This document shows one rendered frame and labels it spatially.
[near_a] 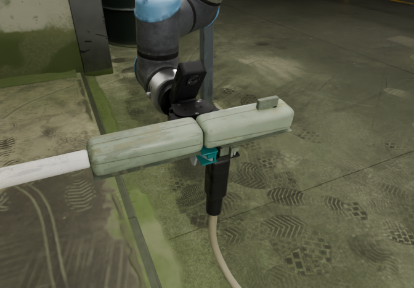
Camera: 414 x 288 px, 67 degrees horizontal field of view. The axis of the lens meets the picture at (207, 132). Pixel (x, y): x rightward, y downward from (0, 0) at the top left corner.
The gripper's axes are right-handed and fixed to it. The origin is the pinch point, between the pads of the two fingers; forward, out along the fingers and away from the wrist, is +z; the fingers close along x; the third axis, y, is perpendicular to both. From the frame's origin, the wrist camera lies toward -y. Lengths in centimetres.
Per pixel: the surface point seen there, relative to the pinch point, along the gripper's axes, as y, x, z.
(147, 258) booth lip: 49, 9, -17
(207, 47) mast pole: 20, -40, -89
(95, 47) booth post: 46, -1, -169
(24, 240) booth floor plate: 51, 39, -37
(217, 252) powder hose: 28.0, -1.8, 0.4
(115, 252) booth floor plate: 49, 17, -22
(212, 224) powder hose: 19.6, -0.6, -0.6
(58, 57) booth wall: 50, 21, -169
